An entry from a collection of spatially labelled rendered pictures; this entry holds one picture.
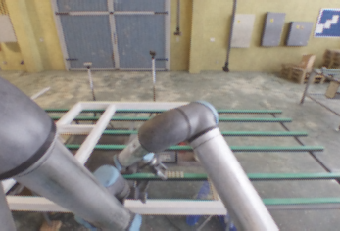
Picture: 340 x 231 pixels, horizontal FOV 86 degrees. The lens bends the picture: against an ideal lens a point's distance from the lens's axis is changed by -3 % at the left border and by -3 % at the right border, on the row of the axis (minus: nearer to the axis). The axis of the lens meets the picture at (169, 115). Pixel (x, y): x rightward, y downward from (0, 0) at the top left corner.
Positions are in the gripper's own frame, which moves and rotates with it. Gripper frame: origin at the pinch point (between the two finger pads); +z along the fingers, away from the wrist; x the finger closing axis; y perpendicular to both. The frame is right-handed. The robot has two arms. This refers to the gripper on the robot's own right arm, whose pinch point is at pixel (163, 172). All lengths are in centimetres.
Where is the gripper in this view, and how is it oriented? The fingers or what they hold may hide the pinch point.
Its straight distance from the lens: 142.7
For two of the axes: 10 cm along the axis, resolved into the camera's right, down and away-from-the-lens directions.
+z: 6.1, 7.0, 3.8
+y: 7.9, -5.4, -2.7
